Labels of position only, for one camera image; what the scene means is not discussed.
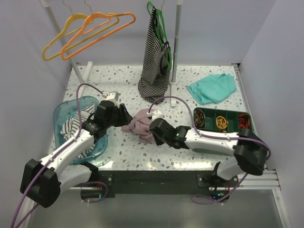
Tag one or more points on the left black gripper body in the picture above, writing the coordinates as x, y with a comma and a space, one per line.
117, 118

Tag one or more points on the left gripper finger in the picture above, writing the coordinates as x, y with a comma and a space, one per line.
124, 112
126, 119

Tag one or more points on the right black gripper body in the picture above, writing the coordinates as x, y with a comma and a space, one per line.
160, 140

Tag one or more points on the pink tank top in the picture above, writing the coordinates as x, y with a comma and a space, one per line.
139, 125

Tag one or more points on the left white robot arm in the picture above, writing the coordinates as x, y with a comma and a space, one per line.
40, 180

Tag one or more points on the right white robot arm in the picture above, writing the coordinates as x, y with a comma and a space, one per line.
247, 152

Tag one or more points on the black white striped top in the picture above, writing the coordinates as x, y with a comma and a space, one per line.
156, 70

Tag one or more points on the orange hanger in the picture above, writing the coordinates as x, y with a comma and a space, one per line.
95, 28

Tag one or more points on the yellow hanger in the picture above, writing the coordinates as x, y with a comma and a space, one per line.
71, 31

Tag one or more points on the green hanger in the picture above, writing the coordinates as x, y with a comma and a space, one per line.
157, 48

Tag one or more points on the brown floral rolled belt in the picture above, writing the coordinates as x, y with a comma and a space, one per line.
199, 118

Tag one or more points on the zebra striped garment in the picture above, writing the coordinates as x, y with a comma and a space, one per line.
72, 124

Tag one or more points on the white clothes rack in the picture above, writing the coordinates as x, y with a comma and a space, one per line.
173, 81

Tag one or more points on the teal plastic basin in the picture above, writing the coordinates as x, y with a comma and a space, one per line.
68, 109

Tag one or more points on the green compartment tray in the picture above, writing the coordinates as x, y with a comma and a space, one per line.
210, 120

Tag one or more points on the yellow rolled band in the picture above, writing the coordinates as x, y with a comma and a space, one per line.
221, 123

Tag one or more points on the teal cloth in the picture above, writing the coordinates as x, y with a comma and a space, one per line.
212, 89

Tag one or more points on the orange black rolled belt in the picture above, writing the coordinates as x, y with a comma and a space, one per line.
244, 121

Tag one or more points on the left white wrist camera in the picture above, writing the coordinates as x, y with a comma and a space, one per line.
113, 97

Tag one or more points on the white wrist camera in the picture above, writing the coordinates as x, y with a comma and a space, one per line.
153, 115
113, 97

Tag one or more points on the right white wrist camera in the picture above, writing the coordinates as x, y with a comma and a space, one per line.
153, 115

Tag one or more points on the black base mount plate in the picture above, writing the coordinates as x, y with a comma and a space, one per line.
108, 184

